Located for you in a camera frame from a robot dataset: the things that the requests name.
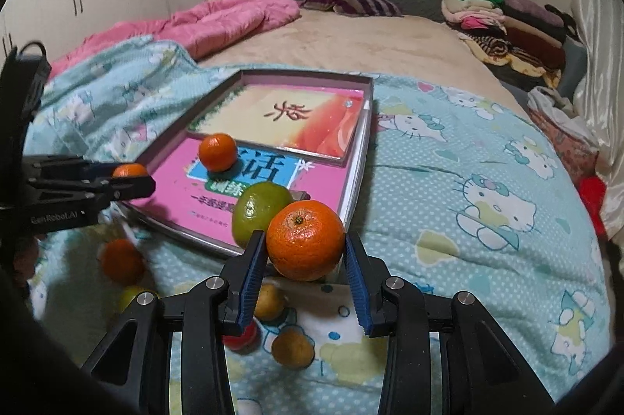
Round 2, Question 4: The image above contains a pile of folded clothes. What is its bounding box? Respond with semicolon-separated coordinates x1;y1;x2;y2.
441;0;588;89

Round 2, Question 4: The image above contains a reddish floral fabric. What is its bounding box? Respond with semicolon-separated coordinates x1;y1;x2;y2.
529;105;600;186

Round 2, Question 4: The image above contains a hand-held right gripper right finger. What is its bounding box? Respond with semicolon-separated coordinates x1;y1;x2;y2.
344;231;557;415

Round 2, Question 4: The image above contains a green citrus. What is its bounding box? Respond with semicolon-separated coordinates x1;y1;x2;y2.
231;181;294;251

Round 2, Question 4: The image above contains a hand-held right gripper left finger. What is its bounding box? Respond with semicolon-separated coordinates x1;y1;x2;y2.
80;230;268;415

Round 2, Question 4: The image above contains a white crumpled cloth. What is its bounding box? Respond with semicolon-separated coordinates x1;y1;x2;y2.
527;86;576;116

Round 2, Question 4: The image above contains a brown longan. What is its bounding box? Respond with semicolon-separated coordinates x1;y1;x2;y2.
118;286;159;314
253;283;287;321
271;328;315;369

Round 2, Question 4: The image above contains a person's left hand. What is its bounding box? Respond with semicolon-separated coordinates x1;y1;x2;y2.
11;237;41;286

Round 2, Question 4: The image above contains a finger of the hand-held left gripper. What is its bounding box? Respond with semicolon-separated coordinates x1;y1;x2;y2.
27;174;157;208
22;154;122;182

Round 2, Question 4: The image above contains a pink quilt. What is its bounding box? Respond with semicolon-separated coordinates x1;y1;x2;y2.
46;0;301;79

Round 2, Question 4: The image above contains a beige bed sheet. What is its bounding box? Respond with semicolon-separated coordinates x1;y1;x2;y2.
195;8;532;118

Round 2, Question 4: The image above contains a purple striped pillow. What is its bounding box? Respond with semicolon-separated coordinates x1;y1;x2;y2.
300;0;404;17

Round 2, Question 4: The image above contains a red cloth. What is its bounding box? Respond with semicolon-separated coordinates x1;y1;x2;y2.
578;176;608;235

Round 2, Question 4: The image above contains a cartoon cat print blanket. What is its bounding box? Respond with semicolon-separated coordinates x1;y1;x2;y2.
27;39;615;415

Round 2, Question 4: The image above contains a black cable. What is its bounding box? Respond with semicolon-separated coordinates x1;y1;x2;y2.
7;41;50;62

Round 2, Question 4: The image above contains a shallow cardboard box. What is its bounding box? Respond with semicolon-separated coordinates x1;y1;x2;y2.
119;70;375;257

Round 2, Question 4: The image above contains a large orange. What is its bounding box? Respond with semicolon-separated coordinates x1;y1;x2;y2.
266;199;346;282

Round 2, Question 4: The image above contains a red and cream book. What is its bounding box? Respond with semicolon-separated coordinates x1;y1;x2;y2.
186;83;371;167

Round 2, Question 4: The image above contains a red cherry tomato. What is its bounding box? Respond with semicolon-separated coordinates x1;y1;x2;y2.
223;320;259;351

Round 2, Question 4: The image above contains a pink book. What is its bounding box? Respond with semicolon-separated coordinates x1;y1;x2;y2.
128;137;364;245

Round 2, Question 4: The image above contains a grey cloth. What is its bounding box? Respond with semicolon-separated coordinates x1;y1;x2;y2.
497;39;588;104

